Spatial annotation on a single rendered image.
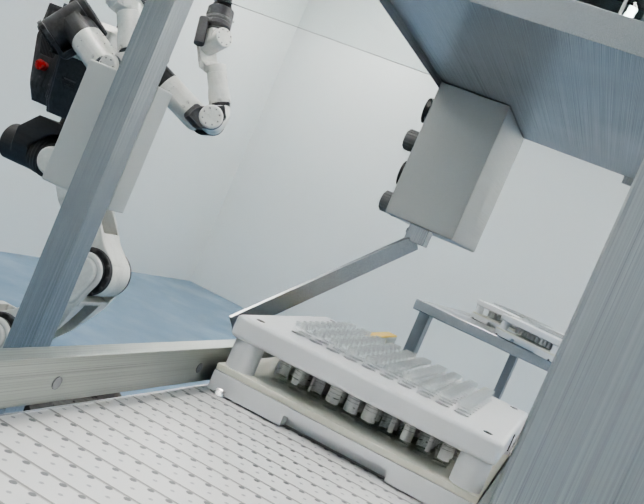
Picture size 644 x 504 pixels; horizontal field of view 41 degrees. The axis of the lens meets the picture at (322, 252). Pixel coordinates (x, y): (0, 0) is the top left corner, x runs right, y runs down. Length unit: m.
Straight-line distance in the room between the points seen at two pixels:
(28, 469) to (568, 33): 0.58
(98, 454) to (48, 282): 1.20
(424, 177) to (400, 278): 5.32
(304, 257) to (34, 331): 5.19
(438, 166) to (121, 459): 0.78
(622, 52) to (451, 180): 0.45
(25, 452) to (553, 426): 0.30
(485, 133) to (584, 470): 0.94
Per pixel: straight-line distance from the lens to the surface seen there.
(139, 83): 1.67
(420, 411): 0.70
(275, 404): 0.73
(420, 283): 6.48
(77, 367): 0.58
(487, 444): 0.69
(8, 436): 0.51
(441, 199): 1.21
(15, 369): 0.53
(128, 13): 2.35
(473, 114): 1.22
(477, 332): 2.79
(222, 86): 2.85
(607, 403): 0.30
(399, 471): 0.71
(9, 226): 5.47
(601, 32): 0.82
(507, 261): 6.35
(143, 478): 0.52
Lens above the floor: 1.02
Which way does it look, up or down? 3 degrees down
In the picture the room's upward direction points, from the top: 23 degrees clockwise
